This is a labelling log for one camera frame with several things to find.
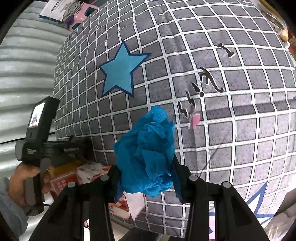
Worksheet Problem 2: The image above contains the blue cloth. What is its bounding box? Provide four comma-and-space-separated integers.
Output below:
113, 106, 175, 198

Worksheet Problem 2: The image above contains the person's left hand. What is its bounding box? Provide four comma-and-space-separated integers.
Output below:
7, 162, 55, 207

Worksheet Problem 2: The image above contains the red patterned cardboard box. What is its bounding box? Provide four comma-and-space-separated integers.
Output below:
49, 161, 145, 220

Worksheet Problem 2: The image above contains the pale green curtain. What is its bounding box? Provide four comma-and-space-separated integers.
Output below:
1, 1, 70, 178

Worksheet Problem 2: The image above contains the white paper bag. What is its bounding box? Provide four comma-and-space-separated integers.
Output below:
39, 0, 81, 23

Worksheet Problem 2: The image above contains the pink plastic stool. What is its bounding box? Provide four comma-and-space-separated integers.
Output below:
66, 3, 98, 32

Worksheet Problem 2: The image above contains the grey checkered bed sheet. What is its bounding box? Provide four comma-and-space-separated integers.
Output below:
54, 1, 295, 227

